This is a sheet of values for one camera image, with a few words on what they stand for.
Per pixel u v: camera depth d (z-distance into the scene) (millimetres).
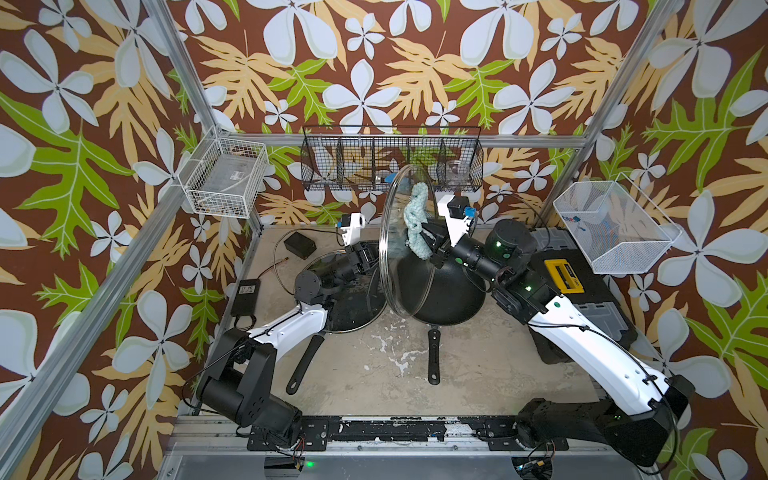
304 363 766
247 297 985
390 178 1005
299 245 1133
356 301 1286
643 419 383
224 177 852
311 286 560
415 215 556
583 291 819
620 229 815
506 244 453
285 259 1108
